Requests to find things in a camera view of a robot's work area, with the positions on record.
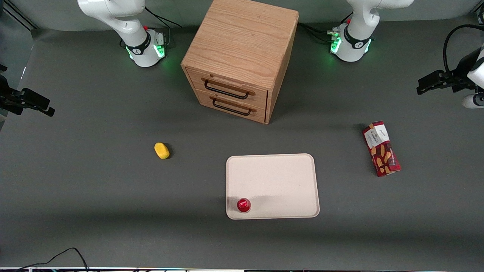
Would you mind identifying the black cable at table edge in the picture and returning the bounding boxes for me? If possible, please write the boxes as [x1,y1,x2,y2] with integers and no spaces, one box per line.
[15,247,90,272]

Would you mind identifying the wooden drawer front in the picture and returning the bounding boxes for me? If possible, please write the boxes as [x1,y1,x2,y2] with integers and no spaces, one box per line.
[186,68,269,109]
[195,89,267,124]

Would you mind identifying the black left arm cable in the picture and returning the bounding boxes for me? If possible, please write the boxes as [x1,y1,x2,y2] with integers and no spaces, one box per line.
[443,24,484,76]

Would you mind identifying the red cookie box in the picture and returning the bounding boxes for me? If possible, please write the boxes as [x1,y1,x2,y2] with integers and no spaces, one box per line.
[362,121,401,177]

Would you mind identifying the black left base cables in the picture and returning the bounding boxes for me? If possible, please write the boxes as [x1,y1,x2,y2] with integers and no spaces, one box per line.
[298,22,338,43]

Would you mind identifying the black right base cable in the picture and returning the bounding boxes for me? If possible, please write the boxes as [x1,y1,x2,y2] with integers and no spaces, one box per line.
[145,7,182,29]

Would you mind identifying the dark metal frame bar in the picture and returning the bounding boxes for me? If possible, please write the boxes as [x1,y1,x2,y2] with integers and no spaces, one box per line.
[0,0,37,31]

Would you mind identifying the wooden two-drawer cabinet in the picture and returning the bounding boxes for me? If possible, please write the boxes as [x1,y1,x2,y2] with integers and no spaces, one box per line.
[181,0,299,125]

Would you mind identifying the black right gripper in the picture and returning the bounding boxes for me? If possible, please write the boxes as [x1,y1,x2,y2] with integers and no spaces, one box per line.
[0,75,56,117]

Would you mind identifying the black drawer handle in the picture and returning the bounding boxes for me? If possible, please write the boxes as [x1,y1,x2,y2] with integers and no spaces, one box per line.
[210,96,257,116]
[202,77,254,100]

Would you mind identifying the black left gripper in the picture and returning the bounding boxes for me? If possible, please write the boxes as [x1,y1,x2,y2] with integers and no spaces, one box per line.
[416,48,480,95]

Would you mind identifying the beige rectangular tray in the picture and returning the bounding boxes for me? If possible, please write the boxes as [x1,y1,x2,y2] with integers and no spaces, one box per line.
[226,153,320,220]

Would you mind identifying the yellow sponge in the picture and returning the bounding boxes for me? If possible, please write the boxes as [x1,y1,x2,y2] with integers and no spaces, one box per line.
[154,142,171,160]

